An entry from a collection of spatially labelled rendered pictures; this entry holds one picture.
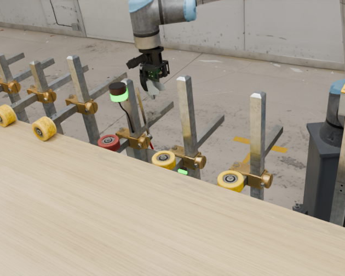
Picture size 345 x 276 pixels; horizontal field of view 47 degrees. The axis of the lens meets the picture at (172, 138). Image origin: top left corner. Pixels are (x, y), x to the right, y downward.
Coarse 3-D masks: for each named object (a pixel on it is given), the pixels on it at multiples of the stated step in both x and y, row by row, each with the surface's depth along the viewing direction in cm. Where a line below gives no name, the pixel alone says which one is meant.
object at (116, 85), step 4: (112, 84) 137; (116, 84) 137; (120, 84) 136; (124, 84) 136; (112, 88) 135; (116, 88) 134; (128, 96) 140; (124, 100) 142; (128, 100) 141; (120, 104) 140; (128, 116) 145; (132, 128) 148; (132, 132) 149
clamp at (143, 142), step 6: (120, 132) 156; (126, 132) 155; (120, 138) 155; (126, 138) 153; (132, 138) 151; (138, 138) 151; (144, 138) 150; (132, 144) 153; (138, 144) 151; (144, 144) 150
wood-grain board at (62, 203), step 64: (0, 128) 163; (0, 192) 128; (64, 192) 124; (128, 192) 121; (192, 192) 117; (0, 256) 105; (64, 256) 103; (128, 256) 100; (192, 256) 98; (256, 256) 96; (320, 256) 94
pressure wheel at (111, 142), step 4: (104, 136) 147; (108, 136) 147; (112, 136) 147; (116, 136) 147; (100, 140) 146; (104, 140) 146; (108, 140) 145; (112, 140) 145; (116, 140) 144; (100, 144) 143; (104, 144) 143; (108, 144) 143; (112, 144) 143; (116, 144) 143; (108, 148) 143; (112, 148) 143; (116, 148) 144
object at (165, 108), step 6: (168, 102) 173; (162, 108) 169; (168, 108) 172; (162, 114) 169; (156, 120) 166; (144, 126) 160; (150, 126) 164; (144, 132) 161; (120, 144) 150; (126, 144) 153; (120, 150) 151
